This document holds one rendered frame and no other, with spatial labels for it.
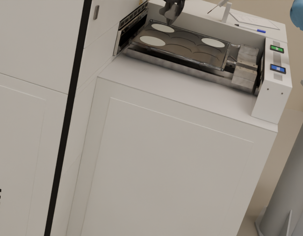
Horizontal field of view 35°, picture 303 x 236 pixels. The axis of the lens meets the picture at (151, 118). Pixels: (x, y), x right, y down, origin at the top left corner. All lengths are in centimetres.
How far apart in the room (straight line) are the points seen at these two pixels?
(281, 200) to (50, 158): 123
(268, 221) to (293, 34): 189
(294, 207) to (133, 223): 87
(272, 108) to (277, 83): 9
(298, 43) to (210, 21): 195
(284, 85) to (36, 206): 93
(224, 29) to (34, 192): 105
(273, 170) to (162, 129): 161
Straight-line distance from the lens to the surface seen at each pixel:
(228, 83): 184
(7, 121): 160
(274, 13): 389
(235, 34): 214
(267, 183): 299
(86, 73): 150
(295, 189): 236
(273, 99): 163
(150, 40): 186
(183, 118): 162
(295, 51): 403
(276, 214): 245
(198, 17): 214
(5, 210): 179
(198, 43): 198
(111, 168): 177
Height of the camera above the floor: 145
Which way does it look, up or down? 26 degrees down
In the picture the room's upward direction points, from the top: 15 degrees clockwise
